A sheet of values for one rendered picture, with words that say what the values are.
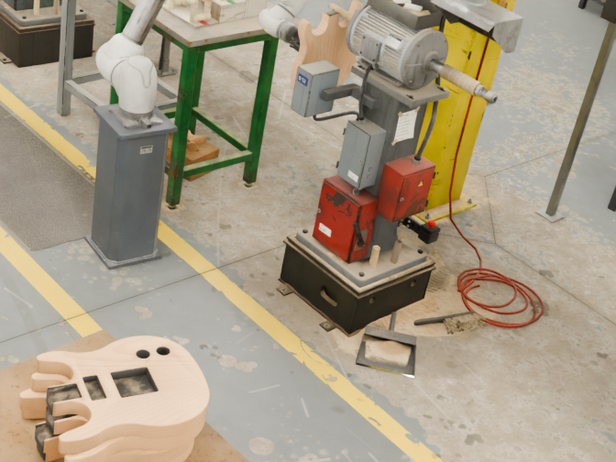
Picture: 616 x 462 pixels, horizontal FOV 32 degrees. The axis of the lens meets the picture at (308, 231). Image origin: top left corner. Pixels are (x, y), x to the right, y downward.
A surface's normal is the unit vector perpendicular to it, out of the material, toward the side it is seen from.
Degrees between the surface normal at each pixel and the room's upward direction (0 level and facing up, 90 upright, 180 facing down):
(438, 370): 0
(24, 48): 90
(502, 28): 90
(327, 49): 93
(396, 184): 90
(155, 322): 0
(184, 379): 0
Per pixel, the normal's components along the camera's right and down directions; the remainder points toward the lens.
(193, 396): 0.17, -0.83
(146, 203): 0.55, 0.52
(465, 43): -0.74, 0.25
